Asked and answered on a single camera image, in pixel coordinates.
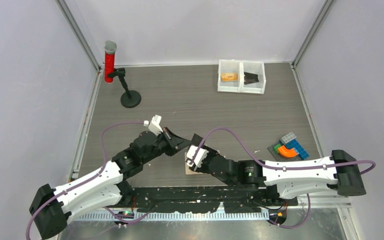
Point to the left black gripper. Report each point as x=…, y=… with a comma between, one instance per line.
x=175, y=143

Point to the white two-compartment bin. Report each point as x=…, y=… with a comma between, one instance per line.
x=239, y=67

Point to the colourful toy brick assembly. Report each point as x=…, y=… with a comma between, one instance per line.
x=288, y=149

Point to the red cylinder with grey cap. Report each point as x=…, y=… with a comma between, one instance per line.
x=110, y=48

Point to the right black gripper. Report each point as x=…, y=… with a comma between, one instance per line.
x=212, y=152

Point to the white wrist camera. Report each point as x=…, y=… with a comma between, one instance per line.
x=194, y=157
x=153, y=125

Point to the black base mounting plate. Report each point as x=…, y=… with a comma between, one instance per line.
x=201, y=199

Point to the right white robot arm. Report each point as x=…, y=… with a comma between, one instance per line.
x=283, y=180

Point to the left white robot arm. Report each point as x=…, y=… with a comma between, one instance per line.
x=52, y=209

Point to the gold card in bin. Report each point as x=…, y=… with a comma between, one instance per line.
x=229, y=77

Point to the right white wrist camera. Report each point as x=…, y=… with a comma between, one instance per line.
x=194, y=157

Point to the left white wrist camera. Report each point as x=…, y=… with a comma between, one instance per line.
x=153, y=125

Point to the black stand with round base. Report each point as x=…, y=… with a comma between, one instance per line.
x=130, y=98

